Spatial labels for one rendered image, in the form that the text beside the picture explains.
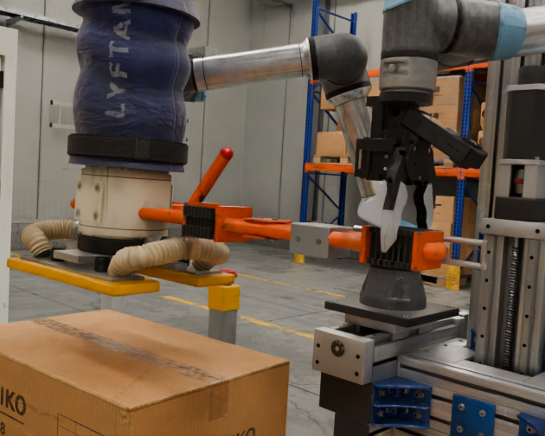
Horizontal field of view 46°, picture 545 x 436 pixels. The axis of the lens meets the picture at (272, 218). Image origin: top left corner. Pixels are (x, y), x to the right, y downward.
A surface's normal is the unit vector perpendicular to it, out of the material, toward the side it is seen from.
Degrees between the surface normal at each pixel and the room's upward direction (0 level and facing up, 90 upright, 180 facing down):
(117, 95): 73
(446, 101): 90
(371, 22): 90
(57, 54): 90
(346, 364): 90
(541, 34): 110
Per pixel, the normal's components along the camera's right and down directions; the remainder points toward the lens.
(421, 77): 0.28, 0.09
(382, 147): -0.66, 0.02
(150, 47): 0.43, -0.27
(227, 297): 0.73, 0.08
